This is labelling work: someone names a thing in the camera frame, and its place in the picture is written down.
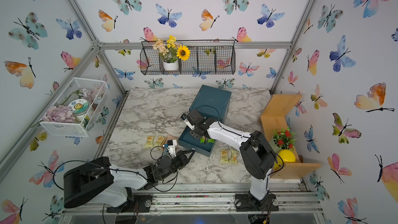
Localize yellow toy on shelf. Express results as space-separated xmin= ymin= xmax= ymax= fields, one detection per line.
xmin=277 ymin=149 xmax=296 ymax=163

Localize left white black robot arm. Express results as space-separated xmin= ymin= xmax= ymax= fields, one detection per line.
xmin=63 ymin=149 xmax=195 ymax=209

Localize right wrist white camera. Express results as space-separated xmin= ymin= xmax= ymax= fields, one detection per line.
xmin=180 ymin=114 xmax=194 ymax=130

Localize white mesh wall basket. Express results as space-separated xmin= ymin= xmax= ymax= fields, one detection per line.
xmin=39 ymin=77 xmax=109 ymax=138

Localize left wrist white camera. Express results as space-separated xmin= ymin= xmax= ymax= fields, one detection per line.
xmin=165 ymin=140 xmax=178 ymax=158

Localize white pot yellow flowers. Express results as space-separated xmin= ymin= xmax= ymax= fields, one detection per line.
xmin=152 ymin=35 xmax=191 ymax=72

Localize dark teal drawer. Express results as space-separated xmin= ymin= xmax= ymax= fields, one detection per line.
xmin=178 ymin=127 xmax=216 ymax=157

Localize wooden wall shelf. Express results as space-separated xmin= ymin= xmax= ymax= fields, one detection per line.
xmin=260 ymin=94 xmax=321 ymax=179

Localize dark teal drawer cabinet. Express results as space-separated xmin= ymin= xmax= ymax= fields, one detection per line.
xmin=189 ymin=85 xmax=232 ymax=123

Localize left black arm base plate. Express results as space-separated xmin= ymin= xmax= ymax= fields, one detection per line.
xmin=106 ymin=194 xmax=153 ymax=214

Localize pink artificial flower bunch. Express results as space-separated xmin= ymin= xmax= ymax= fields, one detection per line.
xmin=41 ymin=105 xmax=75 ymax=123

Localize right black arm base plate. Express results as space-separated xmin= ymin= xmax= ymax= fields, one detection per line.
xmin=235 ymin=193 xmax=279 ymax=212

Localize black wire wall basket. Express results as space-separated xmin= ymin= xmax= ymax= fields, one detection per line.
xmin=137 ymin=39 xmax=236 ymax=76

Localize red flower green plant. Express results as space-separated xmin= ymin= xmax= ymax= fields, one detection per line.
xmin=272 ymin=128 xmax=296 ymax=150

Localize pink wooden brush tray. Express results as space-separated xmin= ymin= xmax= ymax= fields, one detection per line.
xmin=166 ymin=135 xmax=178 ymax=142

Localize round green label tin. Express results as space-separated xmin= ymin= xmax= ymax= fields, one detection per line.
xmin=68 ymin=99 xmax=90 ymax=115

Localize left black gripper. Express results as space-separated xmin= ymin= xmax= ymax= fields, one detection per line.
xmin=158 ymin=150 xmax=194 ymax=182

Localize yellow cookie packet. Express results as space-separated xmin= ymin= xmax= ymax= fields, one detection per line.
xmin=220 ymin=149 xmax=229 ymax=163
xmin=229 ymin=149 xmax=239 ymax=164
xmin=144 ymin=135 xmax=155 ymax=148
xmin=154 ymin=135 xmax=166 ymax=146

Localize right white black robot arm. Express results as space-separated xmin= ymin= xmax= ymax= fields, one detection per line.
xmin=181 ymin=110 xmax=277 ymax=201

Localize wrist white camera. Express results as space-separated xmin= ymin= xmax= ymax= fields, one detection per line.
xmin=165 ymin=140 xmax=178 ymax=158
xmin=180 ymin=114 xmax=194 ymax=130

